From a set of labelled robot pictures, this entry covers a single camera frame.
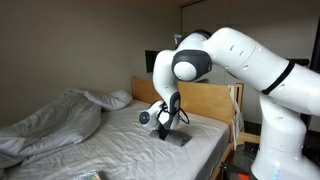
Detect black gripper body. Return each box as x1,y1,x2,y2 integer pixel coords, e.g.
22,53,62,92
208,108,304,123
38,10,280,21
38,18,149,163
158,120,174,135

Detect grey cloth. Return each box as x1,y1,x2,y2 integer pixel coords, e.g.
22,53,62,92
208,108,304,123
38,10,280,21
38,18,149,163
148,128,193,147

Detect white bed mattress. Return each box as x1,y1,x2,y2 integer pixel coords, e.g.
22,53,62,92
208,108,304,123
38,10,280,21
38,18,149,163
4,99,232,180

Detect pale grey pillow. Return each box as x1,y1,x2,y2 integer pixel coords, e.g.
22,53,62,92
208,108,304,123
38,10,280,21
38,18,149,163
83,89,133,112

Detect black flat monitor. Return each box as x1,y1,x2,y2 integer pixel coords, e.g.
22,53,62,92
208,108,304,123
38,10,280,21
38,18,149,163
144,49,162,74

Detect black equipment box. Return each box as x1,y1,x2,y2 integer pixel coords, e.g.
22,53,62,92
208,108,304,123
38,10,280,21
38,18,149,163
220,141,268,180

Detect wooden side table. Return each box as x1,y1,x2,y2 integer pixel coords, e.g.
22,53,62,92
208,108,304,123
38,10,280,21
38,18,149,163
237,131,262,146

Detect colourful printed folded shirt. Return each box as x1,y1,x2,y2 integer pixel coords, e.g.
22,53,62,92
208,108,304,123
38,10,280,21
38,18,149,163
74,170,102,180

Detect pale grey duvet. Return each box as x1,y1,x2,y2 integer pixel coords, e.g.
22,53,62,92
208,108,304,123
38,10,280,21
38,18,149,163
0,88,103,169

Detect white hanging cloth strap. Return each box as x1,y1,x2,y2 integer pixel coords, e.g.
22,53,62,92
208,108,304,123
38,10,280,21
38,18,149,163
227,84,245,151

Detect black stereo camera bar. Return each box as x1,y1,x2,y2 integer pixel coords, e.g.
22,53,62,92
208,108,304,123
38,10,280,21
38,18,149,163
289,58,310,67

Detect black window frame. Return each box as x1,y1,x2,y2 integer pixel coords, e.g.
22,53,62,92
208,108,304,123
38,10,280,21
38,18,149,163
309,16,320,74

